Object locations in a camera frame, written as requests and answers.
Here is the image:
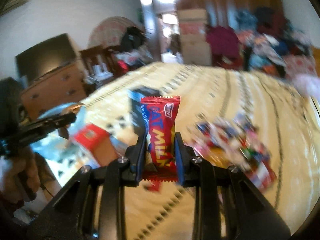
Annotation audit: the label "wooden chest of drawers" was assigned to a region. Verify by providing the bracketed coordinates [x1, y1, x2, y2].
[21, 63, 86, 120]

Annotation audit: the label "black and blue box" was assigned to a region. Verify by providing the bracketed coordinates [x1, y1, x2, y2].
[128, 86, 162, 135]

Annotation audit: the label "yellow patterned bed cover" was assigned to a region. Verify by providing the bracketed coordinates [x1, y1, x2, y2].
[46, 61, 320, 240]

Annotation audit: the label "person's left hand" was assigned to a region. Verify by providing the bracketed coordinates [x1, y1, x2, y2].
[0, 146, 41, 204]

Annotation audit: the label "red and orange snack box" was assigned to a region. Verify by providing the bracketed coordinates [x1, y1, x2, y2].
[71, 124, 118, 167]

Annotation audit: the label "pink floral quilt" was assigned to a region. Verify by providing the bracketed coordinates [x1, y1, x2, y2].
[292, 74, 320, 101]

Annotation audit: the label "clear glass bowl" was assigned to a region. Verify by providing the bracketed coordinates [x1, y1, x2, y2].
[30, 102, 87, 181]

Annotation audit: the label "stacked cardboard boxes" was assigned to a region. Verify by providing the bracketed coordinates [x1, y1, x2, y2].
[177, 9, 212, 66]

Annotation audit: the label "striped round folded table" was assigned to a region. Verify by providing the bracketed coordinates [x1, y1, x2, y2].
[87, 16, 140, 48]

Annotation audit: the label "pile of clothes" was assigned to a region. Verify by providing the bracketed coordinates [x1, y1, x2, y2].
[206, 7, 317, 80]

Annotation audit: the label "black flat television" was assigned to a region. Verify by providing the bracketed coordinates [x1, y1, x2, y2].
[15, 34, 76, 84]

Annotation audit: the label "red oat milk snack packet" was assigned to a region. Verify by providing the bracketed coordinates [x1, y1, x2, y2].
[140, 96, 181, 181]

